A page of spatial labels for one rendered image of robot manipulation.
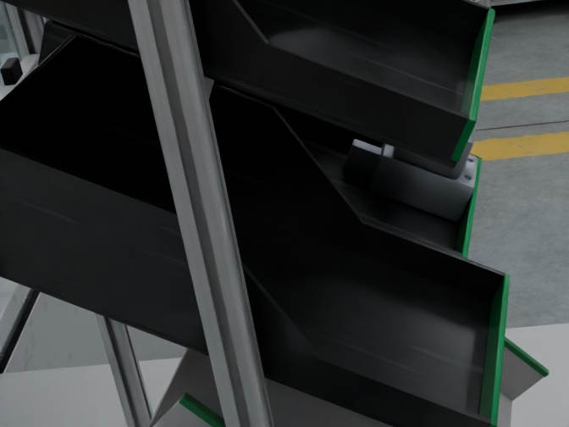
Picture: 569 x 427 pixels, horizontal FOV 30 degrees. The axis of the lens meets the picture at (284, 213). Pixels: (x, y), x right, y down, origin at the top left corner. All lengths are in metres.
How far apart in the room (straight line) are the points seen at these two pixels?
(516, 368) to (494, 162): 2.53
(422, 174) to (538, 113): 2.98
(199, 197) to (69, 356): 1.17
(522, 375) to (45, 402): 0.55
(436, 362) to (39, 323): 0.98
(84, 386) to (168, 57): 0.81
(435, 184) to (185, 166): 0.29
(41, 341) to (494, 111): 2.46
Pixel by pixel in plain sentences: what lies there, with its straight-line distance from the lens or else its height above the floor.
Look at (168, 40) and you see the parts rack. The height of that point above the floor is 1.42.
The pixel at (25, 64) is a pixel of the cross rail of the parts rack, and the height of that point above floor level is 1.31.
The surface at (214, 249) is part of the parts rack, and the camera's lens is 0.45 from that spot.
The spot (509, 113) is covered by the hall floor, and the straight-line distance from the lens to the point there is 3.68.
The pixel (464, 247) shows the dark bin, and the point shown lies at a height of 1.21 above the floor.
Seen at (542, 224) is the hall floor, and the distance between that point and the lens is 3.03.
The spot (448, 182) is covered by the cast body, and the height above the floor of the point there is 1.22.
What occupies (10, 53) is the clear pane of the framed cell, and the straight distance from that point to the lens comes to 1.84.
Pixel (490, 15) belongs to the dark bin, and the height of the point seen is 1.37.
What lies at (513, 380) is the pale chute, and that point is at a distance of 0.86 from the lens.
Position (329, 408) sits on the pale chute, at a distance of 0.69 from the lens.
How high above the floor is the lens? 1.55
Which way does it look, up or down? 29 degrees down
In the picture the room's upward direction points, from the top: 10 degrees counter-clockwise
